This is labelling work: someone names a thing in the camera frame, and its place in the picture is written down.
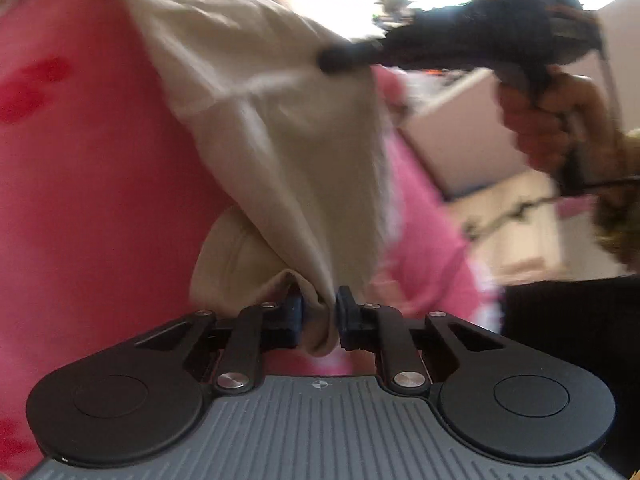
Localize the khaki pants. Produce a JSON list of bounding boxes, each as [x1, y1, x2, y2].
[[0, 0, 396, 358]]

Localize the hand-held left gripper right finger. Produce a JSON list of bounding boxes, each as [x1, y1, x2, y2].
[[336, 285, 506, 395]]

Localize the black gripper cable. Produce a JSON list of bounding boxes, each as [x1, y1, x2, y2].
[[465, 175, 640, 241]]

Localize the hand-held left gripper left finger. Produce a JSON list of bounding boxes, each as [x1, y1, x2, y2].
[[135, 296, 305, 395]]

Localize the person's right forearm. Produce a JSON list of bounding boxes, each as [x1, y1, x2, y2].
[[590, 127, 640, 266]]

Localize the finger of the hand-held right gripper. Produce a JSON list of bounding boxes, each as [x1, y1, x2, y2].
[[317, 40, 387, 75]]

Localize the person's right hand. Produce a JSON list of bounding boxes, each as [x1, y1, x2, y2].
[[500, 72, 631, 176]]

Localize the pink floral blanket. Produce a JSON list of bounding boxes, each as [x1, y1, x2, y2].
[[0, 0, 496, 480]]

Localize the person's black trousers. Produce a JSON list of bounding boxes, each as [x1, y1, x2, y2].
[[502, 274, 640, 480]]

